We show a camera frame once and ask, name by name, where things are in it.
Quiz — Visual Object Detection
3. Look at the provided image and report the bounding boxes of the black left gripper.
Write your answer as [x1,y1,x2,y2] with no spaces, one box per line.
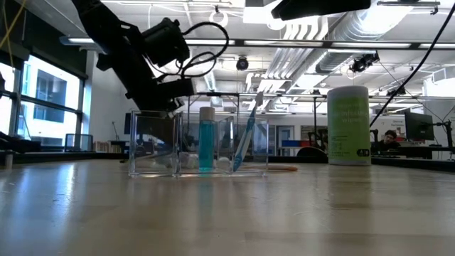
[122,67,197,149]

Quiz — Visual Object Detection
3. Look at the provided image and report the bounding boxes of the blue mouthwash bottle white cap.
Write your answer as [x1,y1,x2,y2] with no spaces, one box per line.
[198,106,217,172]

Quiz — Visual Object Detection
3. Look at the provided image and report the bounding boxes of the clear plastic bag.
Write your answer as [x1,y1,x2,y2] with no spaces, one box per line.
[128,109,269,178]

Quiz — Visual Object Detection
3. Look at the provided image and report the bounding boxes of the row of books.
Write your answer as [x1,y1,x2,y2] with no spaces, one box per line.
[92,140,122,154]

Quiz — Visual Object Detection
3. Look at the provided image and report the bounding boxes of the black office chair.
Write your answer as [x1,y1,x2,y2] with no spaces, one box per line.
[296,146,328,159]

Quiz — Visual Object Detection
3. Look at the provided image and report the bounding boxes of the green wipes canister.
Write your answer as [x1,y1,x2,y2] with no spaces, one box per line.
[326,85,373,166]

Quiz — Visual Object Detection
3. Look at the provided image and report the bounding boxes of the person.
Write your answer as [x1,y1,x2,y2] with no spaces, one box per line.
[371,129,402,157]

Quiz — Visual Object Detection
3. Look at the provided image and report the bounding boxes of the black computer monitor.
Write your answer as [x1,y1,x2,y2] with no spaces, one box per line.
[404,112,435,142]

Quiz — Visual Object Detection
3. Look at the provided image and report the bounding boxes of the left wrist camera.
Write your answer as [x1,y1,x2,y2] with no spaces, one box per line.
[141,16,192,68]

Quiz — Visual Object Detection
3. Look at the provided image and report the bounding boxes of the black overhead camera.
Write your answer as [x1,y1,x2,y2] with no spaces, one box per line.
[235,55,250,72]

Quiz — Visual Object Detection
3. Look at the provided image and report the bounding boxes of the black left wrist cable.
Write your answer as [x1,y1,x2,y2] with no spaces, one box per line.
[179,20,230,78]

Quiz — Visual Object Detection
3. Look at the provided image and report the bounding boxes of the black hanging camera device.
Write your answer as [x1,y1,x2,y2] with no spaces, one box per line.
[350,52,380,74]

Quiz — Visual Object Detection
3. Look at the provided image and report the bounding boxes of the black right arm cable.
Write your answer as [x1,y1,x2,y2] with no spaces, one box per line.
[368,2,455,128]

